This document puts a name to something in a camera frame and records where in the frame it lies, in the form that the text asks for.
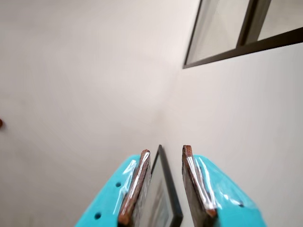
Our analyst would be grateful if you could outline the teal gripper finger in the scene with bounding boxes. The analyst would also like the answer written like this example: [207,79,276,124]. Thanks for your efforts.
[74,149,152,227]
[181,144,267,227]

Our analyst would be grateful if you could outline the dark framed window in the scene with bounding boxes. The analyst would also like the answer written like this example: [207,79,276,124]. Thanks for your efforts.
[182,0,303,70]

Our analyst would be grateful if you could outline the black picture frame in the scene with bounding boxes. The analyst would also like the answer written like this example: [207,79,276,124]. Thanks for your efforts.
[139,144,184,227]

